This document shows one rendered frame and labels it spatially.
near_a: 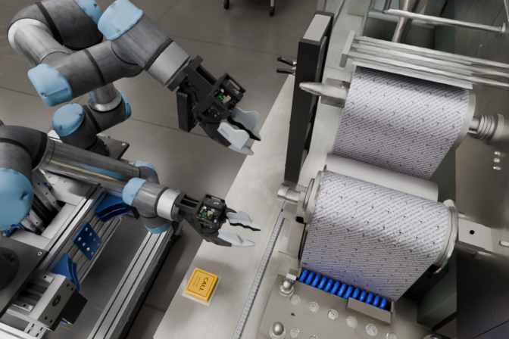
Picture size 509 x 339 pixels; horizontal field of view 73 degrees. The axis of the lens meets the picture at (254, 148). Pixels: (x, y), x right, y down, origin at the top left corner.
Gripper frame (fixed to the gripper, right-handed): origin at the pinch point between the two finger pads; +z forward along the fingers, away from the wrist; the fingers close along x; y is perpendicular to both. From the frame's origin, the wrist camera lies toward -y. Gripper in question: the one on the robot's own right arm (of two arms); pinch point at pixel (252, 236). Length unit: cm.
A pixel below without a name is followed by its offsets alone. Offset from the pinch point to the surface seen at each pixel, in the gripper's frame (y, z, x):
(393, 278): 4.5, 32.5, -0.5
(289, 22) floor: -109, -73, 298
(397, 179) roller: 14.5, 28.4, 18.1
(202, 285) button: -16.5, -10.6, -10.6
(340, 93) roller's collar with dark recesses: 26.4, 10.9, 28.8
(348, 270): 0.9, 23.5, -0.5
